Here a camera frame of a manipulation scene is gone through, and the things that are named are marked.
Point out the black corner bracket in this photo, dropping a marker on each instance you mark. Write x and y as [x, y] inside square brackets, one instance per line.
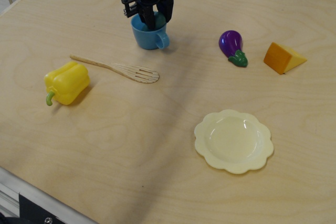
[32, 212]

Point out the yellow toy bell pepper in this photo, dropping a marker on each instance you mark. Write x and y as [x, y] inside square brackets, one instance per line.
[66, 83]

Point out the wooden slotted spatula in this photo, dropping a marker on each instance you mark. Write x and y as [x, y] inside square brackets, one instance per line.
[135, 73]

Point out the blue plastic cup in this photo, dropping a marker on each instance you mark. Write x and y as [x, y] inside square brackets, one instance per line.
[149, 39]

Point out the aluminium table frame rail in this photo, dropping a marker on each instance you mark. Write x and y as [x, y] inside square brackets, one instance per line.
[12, 186]

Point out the green toy cucumber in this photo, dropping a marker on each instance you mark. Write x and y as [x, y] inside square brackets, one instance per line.
[159, 21]

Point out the pale yellow scalloped plate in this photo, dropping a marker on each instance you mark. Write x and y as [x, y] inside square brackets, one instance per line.
[233, 141]

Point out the purple toy eggplant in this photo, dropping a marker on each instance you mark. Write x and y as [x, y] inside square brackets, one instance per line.
[231, 45]

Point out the orange toy cheese wedge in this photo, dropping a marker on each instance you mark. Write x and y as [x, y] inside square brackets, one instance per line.
[282, 58]

